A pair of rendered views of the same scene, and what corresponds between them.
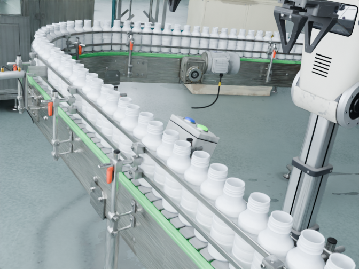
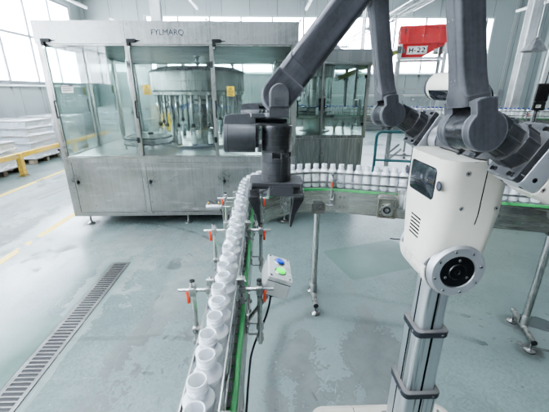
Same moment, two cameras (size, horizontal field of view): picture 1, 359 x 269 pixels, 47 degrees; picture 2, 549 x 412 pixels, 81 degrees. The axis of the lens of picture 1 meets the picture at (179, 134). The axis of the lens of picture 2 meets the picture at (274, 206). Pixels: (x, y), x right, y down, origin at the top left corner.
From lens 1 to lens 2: 0.63 m
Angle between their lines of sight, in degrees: 32
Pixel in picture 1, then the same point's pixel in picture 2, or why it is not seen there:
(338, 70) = (425, 232)
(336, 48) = (423, 209)
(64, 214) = (278, 308)
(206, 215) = not seen: hidden behind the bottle
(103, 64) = (311, 197)
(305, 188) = (411, 347)
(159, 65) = (359, 199)
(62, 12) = (336, 149)
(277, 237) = (189, 397)
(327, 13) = (284, 193)
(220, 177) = (211, 324)
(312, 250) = not seen: outside the picture
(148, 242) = not seen: hidden behind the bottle
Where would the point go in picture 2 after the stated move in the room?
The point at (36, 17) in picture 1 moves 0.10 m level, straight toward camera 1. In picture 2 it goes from (317, 154) to (316, 154)
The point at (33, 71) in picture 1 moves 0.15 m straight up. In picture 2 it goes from (228, 204) to (227, 177)
